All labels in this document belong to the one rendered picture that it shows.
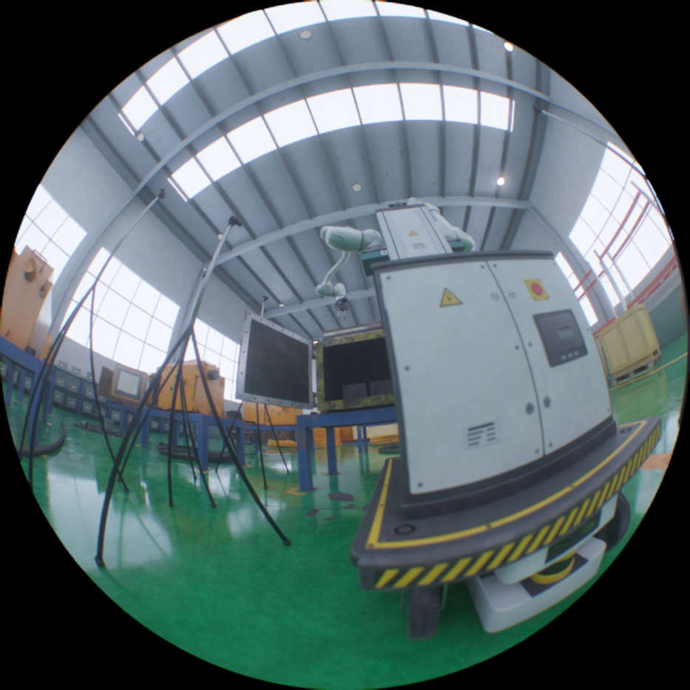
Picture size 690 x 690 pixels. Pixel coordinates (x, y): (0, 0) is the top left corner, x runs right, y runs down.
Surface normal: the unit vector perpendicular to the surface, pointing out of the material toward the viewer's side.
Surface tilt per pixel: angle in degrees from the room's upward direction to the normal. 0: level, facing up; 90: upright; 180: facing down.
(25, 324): 90
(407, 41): 180
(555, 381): 90
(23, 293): 90
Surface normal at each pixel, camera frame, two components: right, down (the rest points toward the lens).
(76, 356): 0.97, -0.15
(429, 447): -0.24, -0.37
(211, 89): 0.07, 0.92
